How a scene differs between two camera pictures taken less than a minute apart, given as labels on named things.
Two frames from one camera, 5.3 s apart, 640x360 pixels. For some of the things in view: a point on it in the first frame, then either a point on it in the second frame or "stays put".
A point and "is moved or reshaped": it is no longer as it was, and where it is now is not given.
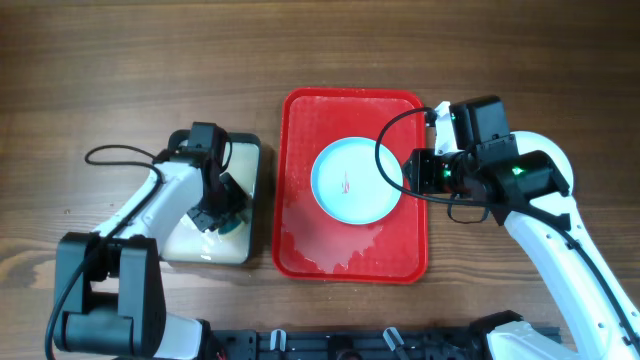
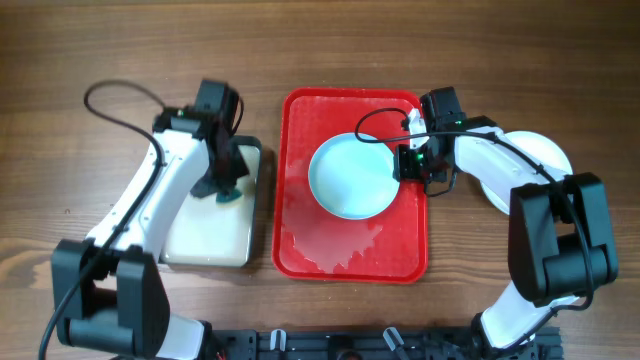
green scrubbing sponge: x=243 y=215 is moved or reshaped
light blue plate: x=348 y=185 stays put
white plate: x=527 y=142 stays put
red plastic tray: x=311 y=247 stays put
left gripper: x=237 y=195 → x=239 y=164
